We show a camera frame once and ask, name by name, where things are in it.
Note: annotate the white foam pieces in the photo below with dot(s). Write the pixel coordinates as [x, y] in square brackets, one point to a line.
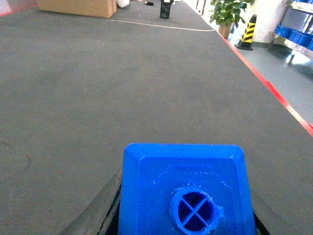
[123, 3]

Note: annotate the blue square plastic part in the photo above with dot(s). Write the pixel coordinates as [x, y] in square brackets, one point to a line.
[185, 189]

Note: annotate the green potted plant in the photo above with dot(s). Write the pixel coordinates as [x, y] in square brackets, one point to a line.
[227, 13]

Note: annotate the yellow black traffic cone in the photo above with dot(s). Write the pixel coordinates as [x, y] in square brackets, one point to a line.
[245, 42]

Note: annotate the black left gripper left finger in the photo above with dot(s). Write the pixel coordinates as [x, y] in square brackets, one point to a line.
[98, 215]

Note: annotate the large cardboard box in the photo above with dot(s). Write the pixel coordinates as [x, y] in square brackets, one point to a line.
[93, 8]

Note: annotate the stainless steel shelf rack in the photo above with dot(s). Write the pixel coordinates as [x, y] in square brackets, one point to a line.
[295, 28]

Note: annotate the dark grey floor mat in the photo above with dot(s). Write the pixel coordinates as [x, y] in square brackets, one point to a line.
[75, 90]

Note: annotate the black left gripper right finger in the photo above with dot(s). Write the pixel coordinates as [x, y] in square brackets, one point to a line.
[271, 220]

